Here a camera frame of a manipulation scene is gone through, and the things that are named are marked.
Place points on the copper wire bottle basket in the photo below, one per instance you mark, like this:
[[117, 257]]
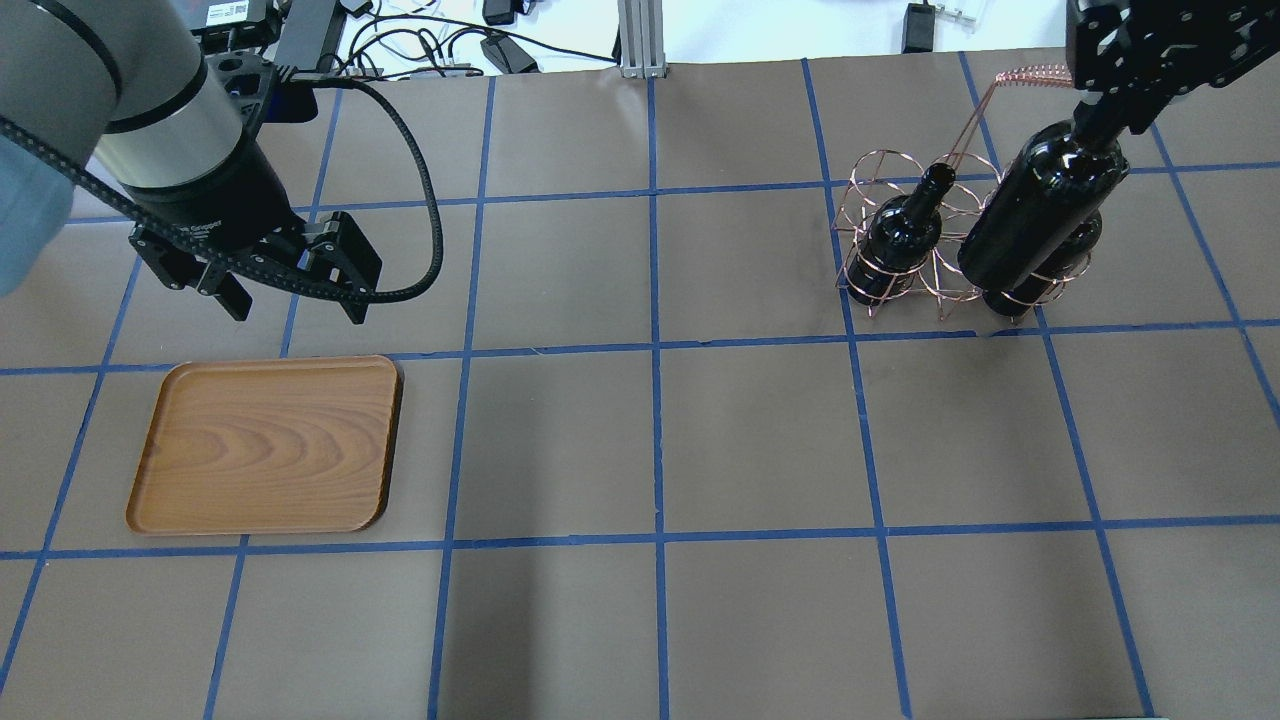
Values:
[[878, 175]]

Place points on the wooden tray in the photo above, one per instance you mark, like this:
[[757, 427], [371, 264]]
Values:
[[302, 445]]

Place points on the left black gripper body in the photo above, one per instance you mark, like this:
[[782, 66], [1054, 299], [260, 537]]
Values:
[[218, 203]]

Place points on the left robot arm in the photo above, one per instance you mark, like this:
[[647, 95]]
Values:
[[117, 99]]

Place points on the black power adapter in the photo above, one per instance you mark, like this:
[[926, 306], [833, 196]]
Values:
[[507, 56]]

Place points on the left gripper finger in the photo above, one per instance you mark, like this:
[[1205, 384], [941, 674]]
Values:
[[356, 306], [234, 299]]

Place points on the dark wine bottle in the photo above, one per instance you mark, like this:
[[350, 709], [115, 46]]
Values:
[[898, 239], [1061, 175], [1062, 266]]

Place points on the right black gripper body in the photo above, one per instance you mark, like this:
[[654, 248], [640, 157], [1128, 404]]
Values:
[[1142, 82]]

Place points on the aluminium frame post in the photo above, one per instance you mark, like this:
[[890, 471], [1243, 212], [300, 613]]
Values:
[[642, 48]]

